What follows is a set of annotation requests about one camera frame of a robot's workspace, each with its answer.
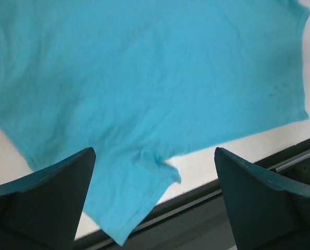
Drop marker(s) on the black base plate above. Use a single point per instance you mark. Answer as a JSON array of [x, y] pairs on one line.
[[204, 226]]

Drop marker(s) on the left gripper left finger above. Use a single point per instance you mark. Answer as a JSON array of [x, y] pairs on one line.
[[42, 210]]

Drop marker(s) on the light blue t shirt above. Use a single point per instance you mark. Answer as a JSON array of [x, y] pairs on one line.
[[142, 82]]

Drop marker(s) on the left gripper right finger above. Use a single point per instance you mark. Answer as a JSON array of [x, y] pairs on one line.
[[266, 210]]

